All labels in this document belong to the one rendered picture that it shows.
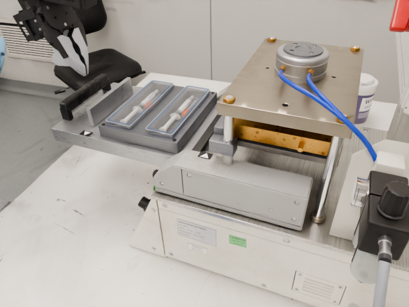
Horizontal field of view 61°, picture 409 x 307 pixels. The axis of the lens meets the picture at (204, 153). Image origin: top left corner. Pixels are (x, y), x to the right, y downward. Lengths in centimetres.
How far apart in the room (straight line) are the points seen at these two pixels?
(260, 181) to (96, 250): 41
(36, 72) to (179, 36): 132
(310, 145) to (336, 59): 18
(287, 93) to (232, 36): 172
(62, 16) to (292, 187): 53
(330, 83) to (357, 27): 158
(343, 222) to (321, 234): 4
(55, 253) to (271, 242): 45
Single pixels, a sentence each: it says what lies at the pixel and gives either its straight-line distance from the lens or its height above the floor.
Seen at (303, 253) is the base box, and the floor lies 89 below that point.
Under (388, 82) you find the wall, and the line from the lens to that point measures 226.
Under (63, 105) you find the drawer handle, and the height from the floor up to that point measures 101.
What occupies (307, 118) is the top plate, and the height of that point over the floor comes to 111.
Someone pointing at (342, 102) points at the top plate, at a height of 111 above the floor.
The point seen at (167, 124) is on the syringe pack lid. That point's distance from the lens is 65.
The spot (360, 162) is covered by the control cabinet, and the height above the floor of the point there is 107.
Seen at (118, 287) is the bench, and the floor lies 75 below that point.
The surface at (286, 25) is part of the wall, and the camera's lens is 215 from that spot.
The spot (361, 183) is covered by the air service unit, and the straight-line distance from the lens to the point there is 42.
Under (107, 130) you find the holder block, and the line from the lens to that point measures 68.
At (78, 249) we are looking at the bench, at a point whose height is 75.
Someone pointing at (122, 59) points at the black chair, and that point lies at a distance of 231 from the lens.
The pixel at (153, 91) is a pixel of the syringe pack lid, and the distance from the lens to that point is 76.
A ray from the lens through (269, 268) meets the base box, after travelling 64.
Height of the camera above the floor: 135
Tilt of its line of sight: 37 degrees down
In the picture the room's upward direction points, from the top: 2 degrees counter-clockwise
